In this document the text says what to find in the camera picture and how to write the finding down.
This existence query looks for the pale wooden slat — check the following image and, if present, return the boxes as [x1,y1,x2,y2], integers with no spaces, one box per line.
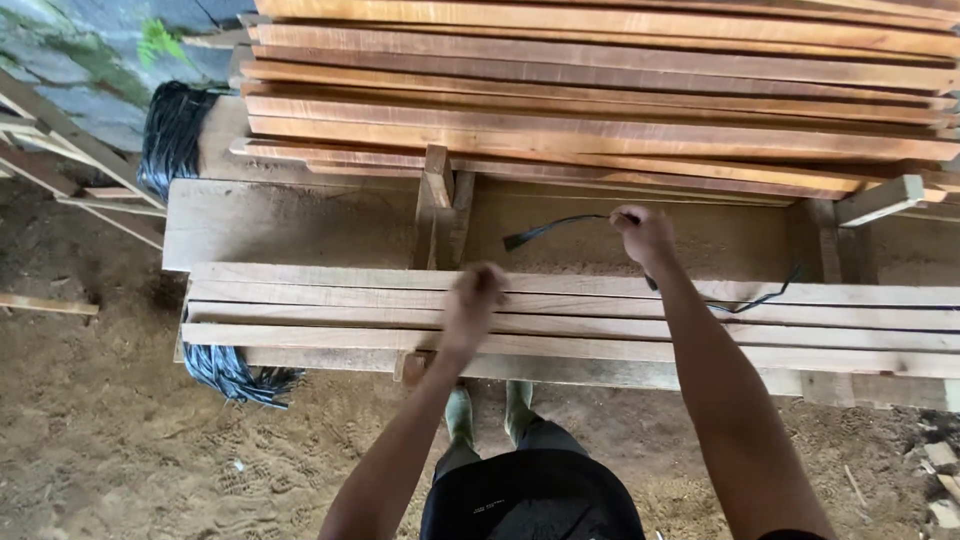
[184,300,960,354]
[187,261,960,309]
[186,280,960,332]
[180,322,960,380]

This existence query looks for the heap of wood scraps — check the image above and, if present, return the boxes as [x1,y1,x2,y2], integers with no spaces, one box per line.
[911,437,960,535]

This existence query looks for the person's right hand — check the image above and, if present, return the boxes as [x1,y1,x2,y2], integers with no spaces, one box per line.
[609,205,679,278]

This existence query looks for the black shorts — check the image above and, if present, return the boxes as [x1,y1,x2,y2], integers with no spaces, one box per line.
[418,417,648,540]

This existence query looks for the short wooden block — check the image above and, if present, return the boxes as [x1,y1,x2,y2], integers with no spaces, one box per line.
[834,174,926,228]

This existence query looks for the green plant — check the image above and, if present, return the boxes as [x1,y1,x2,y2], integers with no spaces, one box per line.
[137,18,190,70]

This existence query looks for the person's left hand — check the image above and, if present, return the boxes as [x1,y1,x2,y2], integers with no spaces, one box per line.
[439,262,513,355]

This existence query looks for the wooden frame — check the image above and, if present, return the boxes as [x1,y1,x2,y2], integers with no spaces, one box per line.
[0,69,168,251]

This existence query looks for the thin wooden stick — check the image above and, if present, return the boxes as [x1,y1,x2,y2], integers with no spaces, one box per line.
[0,291,101,318]

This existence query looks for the wooden workbench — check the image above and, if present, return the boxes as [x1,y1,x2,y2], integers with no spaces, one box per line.
[162,144,960,414]

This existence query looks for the stack of reddish wooden planks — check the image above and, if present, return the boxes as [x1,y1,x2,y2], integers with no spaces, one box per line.
[228,0,960,204]

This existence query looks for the black plastic strap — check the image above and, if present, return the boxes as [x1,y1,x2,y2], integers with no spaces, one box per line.
[502,213,804,315]

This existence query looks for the bundle of black straps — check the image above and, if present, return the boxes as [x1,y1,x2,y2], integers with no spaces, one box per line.
[182,342,305,411]
[136,80,220,202]

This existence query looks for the green rubber boot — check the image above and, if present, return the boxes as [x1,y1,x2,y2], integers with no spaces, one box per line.
[503,380,539,445]
[444,385,479,453]

